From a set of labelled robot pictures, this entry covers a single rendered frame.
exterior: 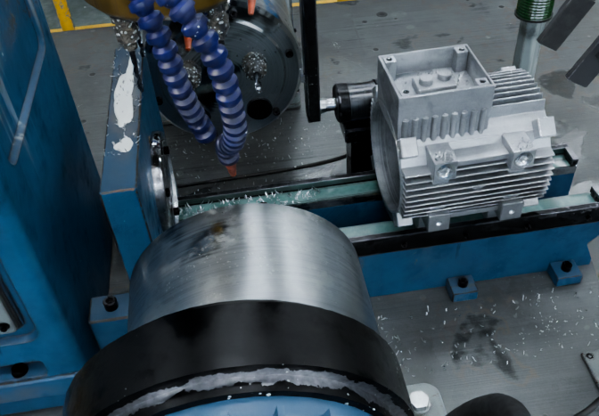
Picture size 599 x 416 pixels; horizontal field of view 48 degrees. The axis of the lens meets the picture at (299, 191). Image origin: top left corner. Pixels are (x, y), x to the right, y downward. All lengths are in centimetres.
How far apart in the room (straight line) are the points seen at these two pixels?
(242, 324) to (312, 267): 31
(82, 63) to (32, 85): 79
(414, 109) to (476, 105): 8
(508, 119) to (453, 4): 90
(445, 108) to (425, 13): 90
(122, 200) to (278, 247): 20
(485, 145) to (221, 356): 64
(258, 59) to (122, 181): 37
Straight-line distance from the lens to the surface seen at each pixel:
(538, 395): 98
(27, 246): 77
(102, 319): 92
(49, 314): 84
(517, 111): 91
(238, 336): 31
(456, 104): 85
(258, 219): 64
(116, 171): 76
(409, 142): 84
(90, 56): 169
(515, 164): 89
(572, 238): 108
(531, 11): 123
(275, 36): 105
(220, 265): 61
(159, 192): 85
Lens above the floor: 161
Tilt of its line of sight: 43 degrees down
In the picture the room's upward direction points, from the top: 4 degrees counter-clockwise
